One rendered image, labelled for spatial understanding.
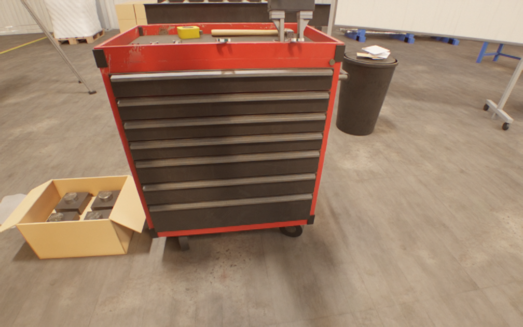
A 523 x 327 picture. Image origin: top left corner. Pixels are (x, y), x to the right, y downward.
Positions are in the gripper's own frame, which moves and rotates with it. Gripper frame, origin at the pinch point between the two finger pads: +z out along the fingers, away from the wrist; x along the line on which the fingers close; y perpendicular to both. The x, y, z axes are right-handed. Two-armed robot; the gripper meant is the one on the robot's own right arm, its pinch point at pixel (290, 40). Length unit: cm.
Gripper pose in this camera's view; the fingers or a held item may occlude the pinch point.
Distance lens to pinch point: 88.3
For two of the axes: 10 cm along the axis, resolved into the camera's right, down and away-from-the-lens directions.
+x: 9.8, -0.9, 1.7
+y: 1.9, 3.8, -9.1
